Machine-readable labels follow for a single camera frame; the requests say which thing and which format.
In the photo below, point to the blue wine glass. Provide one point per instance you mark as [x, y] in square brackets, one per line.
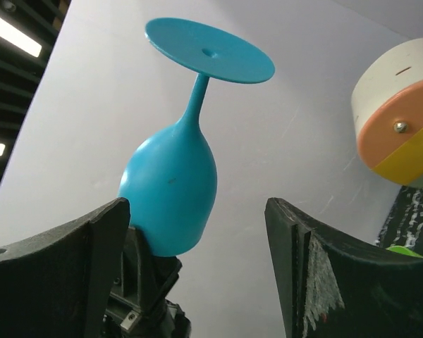
[171, 179]

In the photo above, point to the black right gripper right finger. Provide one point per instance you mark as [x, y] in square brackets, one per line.
[331, 284]

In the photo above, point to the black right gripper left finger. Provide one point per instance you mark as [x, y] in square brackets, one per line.
[57, 283]

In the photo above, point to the green wine glass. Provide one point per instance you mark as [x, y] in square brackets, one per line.
[404, 251]

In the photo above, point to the white drum with coloured lid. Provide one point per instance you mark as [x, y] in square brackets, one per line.
[387, 109]

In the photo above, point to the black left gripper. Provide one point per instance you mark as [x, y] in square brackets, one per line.
[137, 304]

